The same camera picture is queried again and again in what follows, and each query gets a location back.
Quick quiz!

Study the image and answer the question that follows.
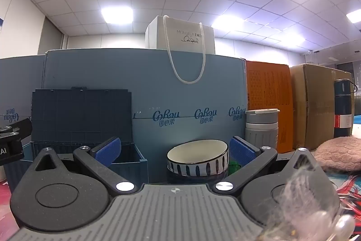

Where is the grey white travel cup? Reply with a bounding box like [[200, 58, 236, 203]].
[[245, 108, 280, 151]]

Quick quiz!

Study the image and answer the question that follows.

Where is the dark blue ceramic bowl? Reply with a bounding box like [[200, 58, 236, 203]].
[[166, 166, 229, 187]]

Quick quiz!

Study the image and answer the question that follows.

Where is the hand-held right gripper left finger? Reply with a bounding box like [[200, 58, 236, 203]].
[[27, 136, 136, 197]]

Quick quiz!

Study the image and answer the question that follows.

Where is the ceiling light panel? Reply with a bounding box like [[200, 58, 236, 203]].
[[211, 14, 245, 30], [101, 6, 134, 23], [346, 7, 361, 23]]

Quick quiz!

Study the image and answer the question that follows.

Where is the small green plastic item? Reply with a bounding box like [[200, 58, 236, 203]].
[[228, 160, 241, 175]]

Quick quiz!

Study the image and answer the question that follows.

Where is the pink knitted hat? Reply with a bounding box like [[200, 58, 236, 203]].
[[313, 137, 361, 173]]

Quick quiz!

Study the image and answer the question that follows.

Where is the white paper gift bag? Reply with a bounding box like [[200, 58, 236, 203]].
[[145, 15, 216, 85]]

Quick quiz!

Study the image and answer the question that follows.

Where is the orange cardboard box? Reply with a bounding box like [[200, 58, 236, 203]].
[[245, 60, 294, 153]]

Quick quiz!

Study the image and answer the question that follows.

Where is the blue ribbed storage box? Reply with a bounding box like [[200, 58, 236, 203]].
[[4, 86, 149, 194]]

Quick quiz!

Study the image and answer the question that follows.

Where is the white striped ceramic bowl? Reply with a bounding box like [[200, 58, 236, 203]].
[[167, 139, 229, 177]]

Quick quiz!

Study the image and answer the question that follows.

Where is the brown cardboard box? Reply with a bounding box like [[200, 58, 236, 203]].
[[289, 63, 355, 150]]

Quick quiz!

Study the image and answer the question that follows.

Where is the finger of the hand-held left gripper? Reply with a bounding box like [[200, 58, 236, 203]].
[[0, 117, 32, 143]]

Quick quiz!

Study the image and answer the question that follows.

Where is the printed anime desk mat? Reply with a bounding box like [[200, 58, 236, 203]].
[[0, 166, 361, 241]]

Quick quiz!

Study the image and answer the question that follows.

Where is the dark blue thermos bottle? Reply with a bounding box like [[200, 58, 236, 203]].
[[333, 79, 358, 139]]

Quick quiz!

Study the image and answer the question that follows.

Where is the large blue cardboard box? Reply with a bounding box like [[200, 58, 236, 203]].
[[42, 48, 248, 184]]

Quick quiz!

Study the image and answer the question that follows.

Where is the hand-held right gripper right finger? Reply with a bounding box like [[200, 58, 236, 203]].
[[212, 136, 325, 198]]

